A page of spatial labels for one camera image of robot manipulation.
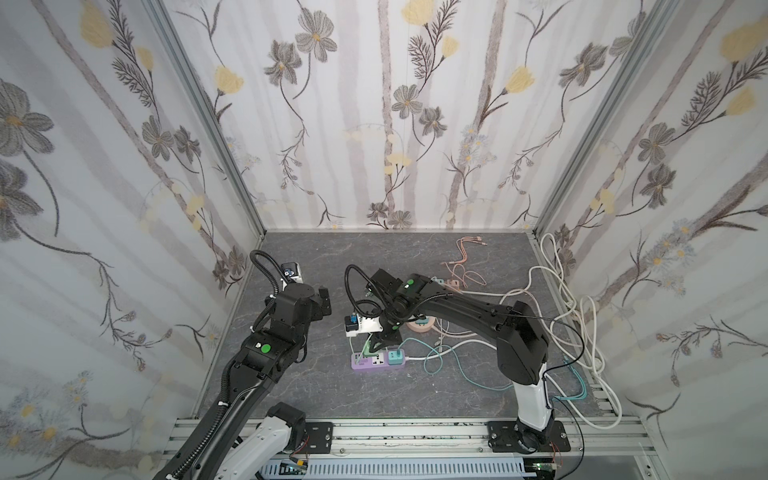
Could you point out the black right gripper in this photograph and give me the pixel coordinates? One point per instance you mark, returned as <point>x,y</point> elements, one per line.
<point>384,327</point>

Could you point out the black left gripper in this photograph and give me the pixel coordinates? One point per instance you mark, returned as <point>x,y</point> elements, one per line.
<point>321,301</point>

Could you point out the green charger cube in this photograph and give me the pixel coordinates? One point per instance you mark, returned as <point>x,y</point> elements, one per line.
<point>366,351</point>

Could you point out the purple power strip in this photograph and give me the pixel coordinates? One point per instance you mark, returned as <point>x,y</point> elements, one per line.
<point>379,362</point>

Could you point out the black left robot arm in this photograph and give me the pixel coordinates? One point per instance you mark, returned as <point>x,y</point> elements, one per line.
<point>279,339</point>

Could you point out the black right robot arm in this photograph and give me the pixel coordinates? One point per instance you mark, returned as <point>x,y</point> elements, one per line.
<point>519,335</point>

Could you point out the pink round power strip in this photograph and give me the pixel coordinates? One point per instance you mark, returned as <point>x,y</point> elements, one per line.
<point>421,325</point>

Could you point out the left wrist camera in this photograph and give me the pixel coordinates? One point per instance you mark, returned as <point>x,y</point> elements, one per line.
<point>291,271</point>

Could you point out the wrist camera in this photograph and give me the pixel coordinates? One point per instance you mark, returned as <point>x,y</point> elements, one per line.
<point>291,271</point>
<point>358,325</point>

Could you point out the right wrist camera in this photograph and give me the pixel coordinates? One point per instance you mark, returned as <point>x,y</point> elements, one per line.
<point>358,325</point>

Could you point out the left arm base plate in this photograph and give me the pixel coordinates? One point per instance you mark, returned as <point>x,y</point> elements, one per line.
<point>317,439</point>

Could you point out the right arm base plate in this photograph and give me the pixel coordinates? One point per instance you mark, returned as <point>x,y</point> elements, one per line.
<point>515,437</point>

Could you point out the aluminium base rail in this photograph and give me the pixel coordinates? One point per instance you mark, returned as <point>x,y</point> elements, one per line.
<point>453,448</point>

